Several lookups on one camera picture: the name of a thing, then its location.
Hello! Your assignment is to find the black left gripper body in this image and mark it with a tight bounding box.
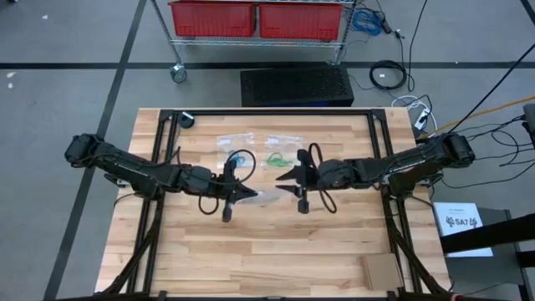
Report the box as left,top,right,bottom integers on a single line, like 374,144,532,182
179,158,243,222

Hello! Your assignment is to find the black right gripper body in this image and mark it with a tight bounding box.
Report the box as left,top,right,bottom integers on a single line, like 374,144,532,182
295,148,360,214

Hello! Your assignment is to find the green rubber band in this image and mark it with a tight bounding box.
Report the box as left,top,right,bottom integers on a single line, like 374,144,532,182
266,151,289,167
267,152,293,168
269,153,296,168

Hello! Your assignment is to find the clear plastic zip bag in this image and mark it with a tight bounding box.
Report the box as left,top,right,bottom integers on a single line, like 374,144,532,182
246,190,285,207
216,132,257,168
262,134,305,168

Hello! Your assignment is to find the small round spool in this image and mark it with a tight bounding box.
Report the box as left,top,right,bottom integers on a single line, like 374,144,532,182
177,110,196,129

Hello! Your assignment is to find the black perforated floor mat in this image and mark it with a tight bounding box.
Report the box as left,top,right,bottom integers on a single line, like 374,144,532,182
240,66,355,108

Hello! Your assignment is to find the white power strip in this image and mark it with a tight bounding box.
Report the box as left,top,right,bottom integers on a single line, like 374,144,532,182
414,107,431,131

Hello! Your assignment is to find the brown cardboard box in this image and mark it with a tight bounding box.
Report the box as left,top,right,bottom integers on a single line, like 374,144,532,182
361,253,405,292

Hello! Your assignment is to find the white printed paper sheet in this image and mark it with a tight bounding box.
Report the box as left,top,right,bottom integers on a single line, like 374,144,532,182
433,202,494,258

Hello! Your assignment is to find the red plastic bin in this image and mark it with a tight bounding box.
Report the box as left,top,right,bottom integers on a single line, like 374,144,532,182
257,2,344,42
168,0,257,38

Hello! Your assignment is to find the black power adapter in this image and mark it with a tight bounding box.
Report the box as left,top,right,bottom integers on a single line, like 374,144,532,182
375,11,405,41

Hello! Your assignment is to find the black slanted beam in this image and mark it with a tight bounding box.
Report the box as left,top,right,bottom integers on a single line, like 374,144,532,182
439,215,535,255

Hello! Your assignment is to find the grey side stand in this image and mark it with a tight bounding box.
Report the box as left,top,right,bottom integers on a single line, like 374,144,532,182
442,207,527,301

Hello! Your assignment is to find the grey box device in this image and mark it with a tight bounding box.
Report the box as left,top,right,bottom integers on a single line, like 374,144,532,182
522,103,535,147

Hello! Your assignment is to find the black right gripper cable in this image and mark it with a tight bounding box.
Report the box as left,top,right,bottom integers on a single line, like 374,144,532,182
307,141,339,214

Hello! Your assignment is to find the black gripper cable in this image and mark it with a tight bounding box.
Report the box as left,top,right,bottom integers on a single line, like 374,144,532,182
196,149,257,217
307,141,339,214

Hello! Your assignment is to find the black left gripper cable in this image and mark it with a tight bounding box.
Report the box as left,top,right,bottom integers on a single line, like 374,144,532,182
196,149,257,217

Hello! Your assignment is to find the black aluminium table frame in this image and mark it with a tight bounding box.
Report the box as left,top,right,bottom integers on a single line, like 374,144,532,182
98,107,455,301

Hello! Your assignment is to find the white coiled cable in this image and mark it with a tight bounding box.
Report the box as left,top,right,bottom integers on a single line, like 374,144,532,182
391,94,438,135

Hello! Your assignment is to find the black coiled cable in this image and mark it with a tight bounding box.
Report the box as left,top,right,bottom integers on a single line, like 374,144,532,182
369,59,409,92

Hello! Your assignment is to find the chrome wire shelf cart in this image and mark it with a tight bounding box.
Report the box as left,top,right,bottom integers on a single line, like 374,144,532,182
150,0,360,84

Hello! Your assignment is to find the blue coiled cable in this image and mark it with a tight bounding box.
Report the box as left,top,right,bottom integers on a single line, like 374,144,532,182
352,8,385,38

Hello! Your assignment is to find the yellow floor cable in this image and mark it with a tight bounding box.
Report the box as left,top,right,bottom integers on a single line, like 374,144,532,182
421,95,535,139

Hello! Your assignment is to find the thick black slanted cable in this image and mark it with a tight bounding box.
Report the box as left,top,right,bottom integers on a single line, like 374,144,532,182
441,53,535,139

